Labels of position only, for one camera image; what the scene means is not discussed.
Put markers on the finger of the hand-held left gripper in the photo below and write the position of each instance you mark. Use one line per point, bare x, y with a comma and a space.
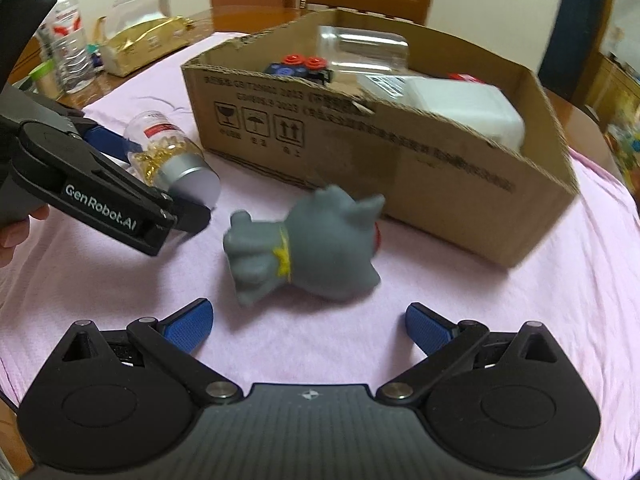
100, 195
107, 142

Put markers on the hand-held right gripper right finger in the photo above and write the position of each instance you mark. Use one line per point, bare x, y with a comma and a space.
425, 327

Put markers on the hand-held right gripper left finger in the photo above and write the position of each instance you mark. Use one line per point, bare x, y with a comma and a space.
192, 324

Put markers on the clear bottle of gold capsules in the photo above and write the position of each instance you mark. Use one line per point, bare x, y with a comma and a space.
175, 165

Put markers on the grey cat toy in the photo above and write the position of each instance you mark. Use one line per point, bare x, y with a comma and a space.
310, 240

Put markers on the brown cardboard box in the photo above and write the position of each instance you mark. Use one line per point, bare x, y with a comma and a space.
400, 170

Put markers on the person's left hand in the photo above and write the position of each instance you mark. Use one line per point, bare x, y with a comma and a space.
17, 242

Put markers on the pink table cloth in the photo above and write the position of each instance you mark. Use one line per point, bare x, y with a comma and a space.
450, 320

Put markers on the clear water bottle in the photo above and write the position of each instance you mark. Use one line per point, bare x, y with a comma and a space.
67, 40

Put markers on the green-lidded jar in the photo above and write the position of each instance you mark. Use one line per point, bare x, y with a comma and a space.
41, 72

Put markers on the gold tissue pack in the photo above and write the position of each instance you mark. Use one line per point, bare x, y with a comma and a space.
140, 47

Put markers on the clear jar with black lid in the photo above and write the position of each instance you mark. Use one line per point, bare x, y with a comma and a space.
142, 2

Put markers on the toy car with red wheels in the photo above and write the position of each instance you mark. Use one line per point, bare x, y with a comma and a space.
300, 67

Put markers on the white plastic box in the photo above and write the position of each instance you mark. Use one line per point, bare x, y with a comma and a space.
465, 110

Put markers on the clear labelled packet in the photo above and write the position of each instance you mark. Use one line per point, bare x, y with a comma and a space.
387, 87

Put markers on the red drink can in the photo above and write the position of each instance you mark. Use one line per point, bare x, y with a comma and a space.
465, 79

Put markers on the clear plastic jar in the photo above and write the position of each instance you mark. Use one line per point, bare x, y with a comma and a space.
365, 47

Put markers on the wooden cabinet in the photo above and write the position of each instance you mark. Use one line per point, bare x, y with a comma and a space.
617, 90

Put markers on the dark doorway door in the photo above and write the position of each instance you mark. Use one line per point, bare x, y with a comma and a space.
575, 20

